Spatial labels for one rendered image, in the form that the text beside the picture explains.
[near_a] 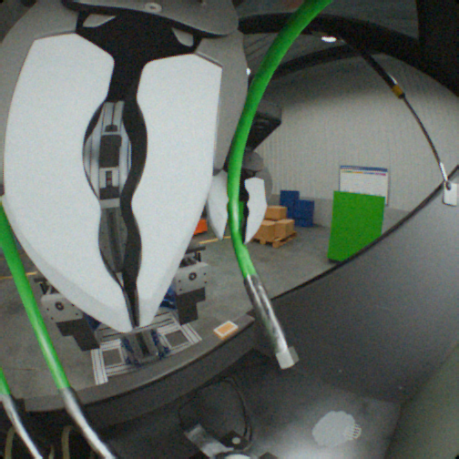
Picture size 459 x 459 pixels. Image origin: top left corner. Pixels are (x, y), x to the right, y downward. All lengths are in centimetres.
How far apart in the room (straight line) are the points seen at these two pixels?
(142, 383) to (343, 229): 331
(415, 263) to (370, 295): 10
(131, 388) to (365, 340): 45
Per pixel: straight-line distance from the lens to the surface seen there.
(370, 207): 329
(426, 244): 34
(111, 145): 82
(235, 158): 20
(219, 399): 49
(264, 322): 17
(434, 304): 39
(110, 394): 40
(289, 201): 668
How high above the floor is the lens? 128
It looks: 13 degrees down
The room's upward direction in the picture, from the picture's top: straight up
